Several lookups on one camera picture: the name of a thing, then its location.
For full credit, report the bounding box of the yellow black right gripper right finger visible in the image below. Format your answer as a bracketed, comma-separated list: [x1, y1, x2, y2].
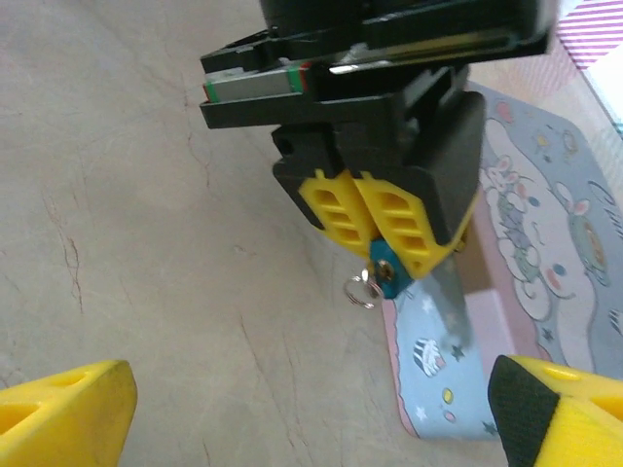
[488, 354, 623, 467]

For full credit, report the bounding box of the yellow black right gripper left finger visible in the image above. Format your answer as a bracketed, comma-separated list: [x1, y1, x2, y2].
[0, 359, 138, 467]

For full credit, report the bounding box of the silver key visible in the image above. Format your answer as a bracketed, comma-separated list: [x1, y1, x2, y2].
[360, 261, 386, 296]

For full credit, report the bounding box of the silver key ring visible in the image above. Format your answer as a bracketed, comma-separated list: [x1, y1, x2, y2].
[343, 274, 380, 310]

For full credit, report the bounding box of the pastel cartoon bunny mat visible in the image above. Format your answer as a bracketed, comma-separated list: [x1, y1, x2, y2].
[382, 80, 623, 442]

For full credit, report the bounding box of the pastel checkered cloth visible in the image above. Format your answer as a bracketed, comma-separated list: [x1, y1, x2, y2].
[553, 0, 623, 97]

